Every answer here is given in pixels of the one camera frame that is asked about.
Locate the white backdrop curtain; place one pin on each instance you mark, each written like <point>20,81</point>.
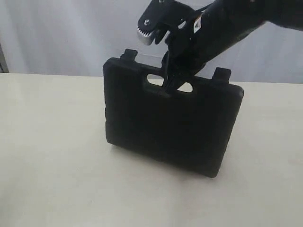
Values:
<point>76,37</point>

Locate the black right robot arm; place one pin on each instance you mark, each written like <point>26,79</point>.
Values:
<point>220,26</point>

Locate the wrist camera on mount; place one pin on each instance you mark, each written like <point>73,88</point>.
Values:
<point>161,15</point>

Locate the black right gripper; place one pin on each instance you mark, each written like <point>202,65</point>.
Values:
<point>187,52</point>

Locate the black plastic tool case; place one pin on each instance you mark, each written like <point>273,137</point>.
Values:
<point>188,130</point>

